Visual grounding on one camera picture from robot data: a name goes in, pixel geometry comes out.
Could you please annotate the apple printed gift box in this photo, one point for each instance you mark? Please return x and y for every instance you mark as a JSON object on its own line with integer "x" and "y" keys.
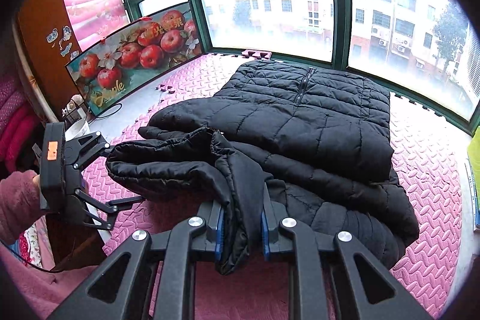
{"x": 135, "y": 57}

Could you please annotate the person's left forearm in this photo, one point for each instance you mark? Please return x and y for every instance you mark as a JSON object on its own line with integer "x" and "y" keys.
{"x": 17, "y": 203}

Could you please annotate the pink red clothes pile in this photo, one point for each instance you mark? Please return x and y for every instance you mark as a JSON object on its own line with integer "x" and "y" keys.
{"x": 17, "y": 121}

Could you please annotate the loose pink mat edge piece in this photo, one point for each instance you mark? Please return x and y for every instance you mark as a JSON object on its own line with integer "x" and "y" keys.
{"x": 257, "y": 54}

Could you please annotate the pink foam puzzle mat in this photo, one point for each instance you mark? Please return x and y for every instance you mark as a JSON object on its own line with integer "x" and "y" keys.
{"x": 423, "y": 177}

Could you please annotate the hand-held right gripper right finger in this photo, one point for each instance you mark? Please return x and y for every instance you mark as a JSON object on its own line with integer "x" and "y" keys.
{"x": 265, "y": 237}

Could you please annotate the white ceramic cup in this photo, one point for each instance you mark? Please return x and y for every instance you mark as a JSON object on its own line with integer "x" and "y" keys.
{"x": 77, "y": 129}

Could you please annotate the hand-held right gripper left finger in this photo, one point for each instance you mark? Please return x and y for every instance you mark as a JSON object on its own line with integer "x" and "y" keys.
{"x": 219, "y": 233}

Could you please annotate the person's left hand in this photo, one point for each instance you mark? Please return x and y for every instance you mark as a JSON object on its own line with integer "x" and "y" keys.
{"x": 36, "y": 180}

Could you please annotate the beige apartment building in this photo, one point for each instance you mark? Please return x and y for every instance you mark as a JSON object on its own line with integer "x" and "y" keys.
{"x": 337, "y": 5}

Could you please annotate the yellow green carton box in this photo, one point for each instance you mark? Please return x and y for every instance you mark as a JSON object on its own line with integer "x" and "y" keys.
{"x": 474, "y": 173}

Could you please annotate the person's pink fleece robe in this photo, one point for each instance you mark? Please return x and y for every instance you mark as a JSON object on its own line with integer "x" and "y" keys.
{"x": 33, "y": 290}

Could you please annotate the loose purple mat edge pieces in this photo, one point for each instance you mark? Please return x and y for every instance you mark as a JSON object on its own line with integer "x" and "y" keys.
{"x": 165, "y": 88}

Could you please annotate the green tree outside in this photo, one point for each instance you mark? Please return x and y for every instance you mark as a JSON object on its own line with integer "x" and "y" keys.
{"x": 448, "y": 31}

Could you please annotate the black quilted puffer jacket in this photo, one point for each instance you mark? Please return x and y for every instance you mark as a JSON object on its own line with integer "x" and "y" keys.
{"x": 300, "y": 140}

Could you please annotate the panda wall stickers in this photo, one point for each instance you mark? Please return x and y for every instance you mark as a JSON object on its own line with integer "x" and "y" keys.
{"x": 62, "y": 39}

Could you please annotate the dark green window frame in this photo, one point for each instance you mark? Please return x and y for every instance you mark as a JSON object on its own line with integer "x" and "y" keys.
{"x": 340, "y": 5}

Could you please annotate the outdoor air conditioner unit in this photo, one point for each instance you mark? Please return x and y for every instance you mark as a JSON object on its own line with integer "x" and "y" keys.
{"x": 474, "y": 61}

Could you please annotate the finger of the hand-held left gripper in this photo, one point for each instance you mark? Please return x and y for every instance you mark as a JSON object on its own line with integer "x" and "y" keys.
{"x": 105, "y": 209}
{"x": 92, "y": 147}

